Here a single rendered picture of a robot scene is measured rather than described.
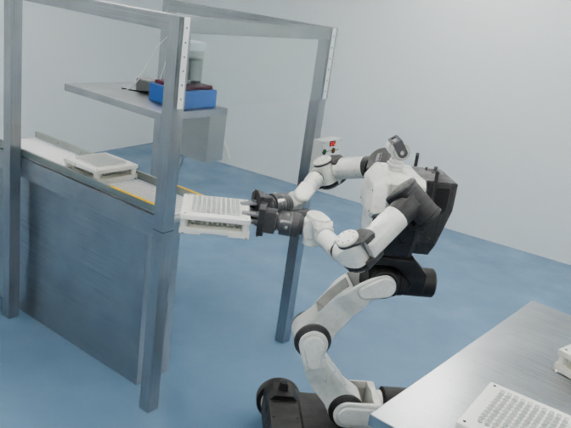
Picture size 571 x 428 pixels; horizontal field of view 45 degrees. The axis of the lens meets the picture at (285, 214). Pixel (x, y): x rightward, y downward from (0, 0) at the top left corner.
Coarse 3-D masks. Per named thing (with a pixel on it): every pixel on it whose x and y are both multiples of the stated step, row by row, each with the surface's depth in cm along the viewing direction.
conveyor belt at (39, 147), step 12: (24, 144) 358; (36, 144) 362; (48, 144) 365; (24, 156) 339; (48, 156) 343; (60, 156) 346; (132, 180) 324; (132, 192) 307; (144, 192) 309; (180, 204) 300
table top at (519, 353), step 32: (512, 320) 232; (544, 320) 236; (480, 352) 207; (512, 352) 210; (544, 352) 212; (416, 384) 185; (448, 384) 187; (480, 384) 189; (512, 384) 191; (544, 384) 194; (384, 416) 168; (416, 416) 170; (448, 416) 172
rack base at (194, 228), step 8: (192, 224) 239; (200, 224) 240; (224, 224) 243; (184, 232) 236; (192, 232) 236; (200, 232) 238; (208, 232) 237; (216, 232) 237; (224, 232) 237; (232, 232) 238; (240, 232) 238; (248, 232) 239
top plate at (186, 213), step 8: (184, 200) 248; (192, 200) 249; (216, 200) 253; (240, 200) 257; (184, 208) 240; (216, 208) 245; (240, 208) 248; (248, 208) 249; (184, 216) 234; (192, 216) 234; (200, 216) 235; (208, 216) 235; (216, 216) 237; (224, 216) 238; (232, 216) 239; (240, 216) 240; (248, 216) 241; (240, 224) 237; (248, 224) 237
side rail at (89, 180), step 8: (0, 144) 348; (24, 152) 336; (32, 152) 334; (40, 160) 328; (48, 160) 324; (56, 168) 321; (64, 168) 318; (72, 176) 314; (80, 176) 311; (88, 176) 309; (96, 184) 305; (104, 184) 301; (112, 192) 298; (120, 192) 295; (128, 200) 293; (136, 200) 290; (152, 208) 284
